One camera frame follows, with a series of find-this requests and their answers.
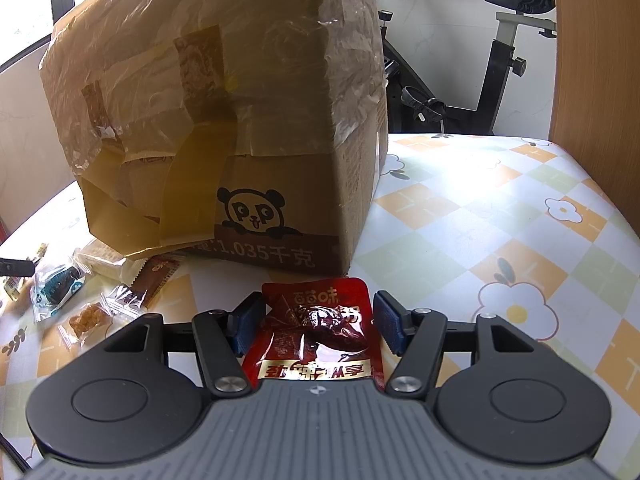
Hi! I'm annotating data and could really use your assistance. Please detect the small clear snack packet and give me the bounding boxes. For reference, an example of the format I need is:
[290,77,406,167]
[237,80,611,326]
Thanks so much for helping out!
[100,284,148,311]

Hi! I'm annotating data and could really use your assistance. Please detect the taped cardboard box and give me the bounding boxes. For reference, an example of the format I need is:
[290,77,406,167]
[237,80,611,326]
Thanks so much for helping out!
[39,0,390,273]

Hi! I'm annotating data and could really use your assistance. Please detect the brown snack packet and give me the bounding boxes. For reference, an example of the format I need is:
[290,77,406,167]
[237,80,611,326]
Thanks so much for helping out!
[131,255,181,308]

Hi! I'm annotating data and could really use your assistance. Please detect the clear packet of orange snack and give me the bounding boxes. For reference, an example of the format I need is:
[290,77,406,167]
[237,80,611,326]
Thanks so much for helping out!
[57,300,118,348]

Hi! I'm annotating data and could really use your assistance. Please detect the clear packet with blue item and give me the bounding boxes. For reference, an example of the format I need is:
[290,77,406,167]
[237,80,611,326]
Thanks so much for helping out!
[31,255,93,323]

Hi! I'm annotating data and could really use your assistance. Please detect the white beige snack packet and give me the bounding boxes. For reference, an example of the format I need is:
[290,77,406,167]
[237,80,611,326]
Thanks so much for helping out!
[75,237,146,281]

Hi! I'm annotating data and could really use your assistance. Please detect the black exercise bike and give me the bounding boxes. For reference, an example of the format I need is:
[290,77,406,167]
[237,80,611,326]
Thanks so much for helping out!
[370,0,558,136]

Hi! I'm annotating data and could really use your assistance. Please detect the red snack packet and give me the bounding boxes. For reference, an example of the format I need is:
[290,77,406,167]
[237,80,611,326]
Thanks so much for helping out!
[242,276,386,392]

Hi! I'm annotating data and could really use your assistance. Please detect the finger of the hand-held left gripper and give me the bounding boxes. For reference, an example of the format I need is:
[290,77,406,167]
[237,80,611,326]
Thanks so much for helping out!
[0,257,37,277]

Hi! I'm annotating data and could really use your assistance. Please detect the floral checkered tablecloth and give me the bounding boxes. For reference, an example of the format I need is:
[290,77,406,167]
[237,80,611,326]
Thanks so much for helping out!
[0,132,640,480]

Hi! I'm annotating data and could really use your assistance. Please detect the wooden headboard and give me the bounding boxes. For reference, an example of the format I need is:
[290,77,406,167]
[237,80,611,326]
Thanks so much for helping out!
[547,0,640,241]

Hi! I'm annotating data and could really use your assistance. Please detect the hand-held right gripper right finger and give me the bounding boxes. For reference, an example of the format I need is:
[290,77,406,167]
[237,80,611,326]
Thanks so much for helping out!
[372,290,541,403]

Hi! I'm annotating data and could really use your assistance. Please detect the window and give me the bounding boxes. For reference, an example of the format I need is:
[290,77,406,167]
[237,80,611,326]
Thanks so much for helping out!
[0,0,156,73]

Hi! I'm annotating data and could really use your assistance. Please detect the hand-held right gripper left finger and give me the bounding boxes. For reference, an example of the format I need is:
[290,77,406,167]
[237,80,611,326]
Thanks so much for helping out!
[102,291,266,402]

